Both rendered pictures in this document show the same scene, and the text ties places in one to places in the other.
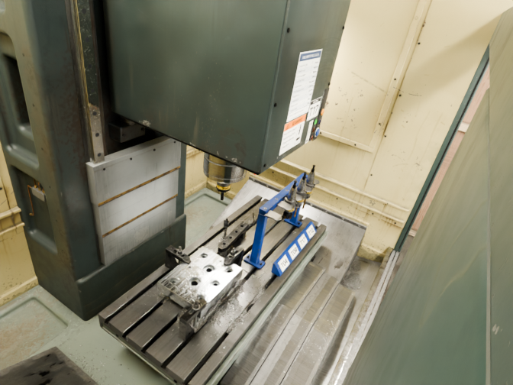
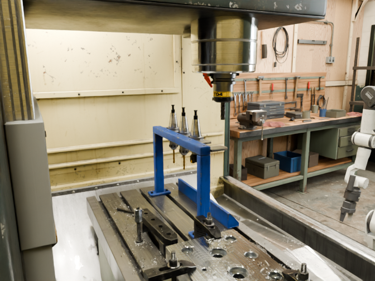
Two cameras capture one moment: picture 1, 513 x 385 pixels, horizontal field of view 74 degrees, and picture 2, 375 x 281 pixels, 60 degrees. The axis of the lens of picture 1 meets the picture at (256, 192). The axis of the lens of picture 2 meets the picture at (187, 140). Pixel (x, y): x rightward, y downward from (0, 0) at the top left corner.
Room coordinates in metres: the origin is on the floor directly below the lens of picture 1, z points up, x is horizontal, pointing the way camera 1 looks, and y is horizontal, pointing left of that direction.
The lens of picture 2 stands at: (0.67, 0.83, 1.48)
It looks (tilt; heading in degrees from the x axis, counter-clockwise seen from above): 12 degrees down; 308
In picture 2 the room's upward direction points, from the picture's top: 1 degrees counter-clockwise
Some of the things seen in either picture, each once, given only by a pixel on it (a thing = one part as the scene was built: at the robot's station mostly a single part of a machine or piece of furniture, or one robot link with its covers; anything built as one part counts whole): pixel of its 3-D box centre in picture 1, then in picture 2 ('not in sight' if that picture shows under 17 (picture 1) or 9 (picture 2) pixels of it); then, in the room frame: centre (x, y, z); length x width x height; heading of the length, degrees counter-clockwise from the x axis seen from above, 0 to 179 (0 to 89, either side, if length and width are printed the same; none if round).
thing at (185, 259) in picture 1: (178, 258); (171, 279); (1.14, 0.30, 0.97); 0.13 x 0.03 x 0.15; 63
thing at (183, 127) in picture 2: (302, 184); (183, 123); (1.50, -0.22, 1.26); 0.04 x 0.04 x 0.07
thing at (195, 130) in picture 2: (292, 192); (195, 127); (1.40, -0.17, 1.26); 0.04 x 0.04 x 0.07
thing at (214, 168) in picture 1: (226, 158); (224, 47); (1.10, 0.13, 1.53); 0.16 x 0.16 x 0.12
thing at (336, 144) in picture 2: not in sight; (288, 131); (2.09, -3.08, 0.71); 2.21 x 0.95 x 1.43; 68
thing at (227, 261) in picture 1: (233, 259); (207, 233); (1.19, 0.06, 0.97); 0.13 x 0.03 x 0.15; 153
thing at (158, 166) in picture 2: (298, 202); (158, 163); (1.67, -0.24, 1.05); 0.10 x 0.05 x 0.30; 63
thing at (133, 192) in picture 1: (140, 197); (39, 227); (1.30, 0.52, 1.16); 0.48 x 0.05 x 0.51; 153
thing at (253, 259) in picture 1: (258, 239); (203, 195); (1.28, -0.05, 1.05); 0.10 x 0.05 x 0.30; 63
